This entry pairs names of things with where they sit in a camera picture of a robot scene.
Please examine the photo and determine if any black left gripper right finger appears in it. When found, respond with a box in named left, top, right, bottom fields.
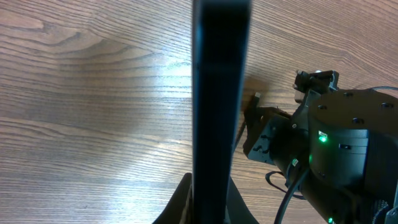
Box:
left=226, top=178, right=259, bottom=224

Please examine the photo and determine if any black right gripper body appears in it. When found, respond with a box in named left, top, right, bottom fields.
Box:
left=243, top=106, right=307, bottom=165

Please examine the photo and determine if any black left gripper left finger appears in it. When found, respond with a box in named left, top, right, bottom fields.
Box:
left=153, top=173, right=192, bottom=224

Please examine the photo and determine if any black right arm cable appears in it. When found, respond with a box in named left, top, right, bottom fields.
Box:
left=264, top=167, right=310, bottom=224

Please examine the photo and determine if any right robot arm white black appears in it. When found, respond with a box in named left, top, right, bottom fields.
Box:
left=243, top=90, right=397, bottom=223

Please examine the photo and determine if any blue Galaxy smartphone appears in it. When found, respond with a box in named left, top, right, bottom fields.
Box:
left=192, top=0, right=252, bottom=223

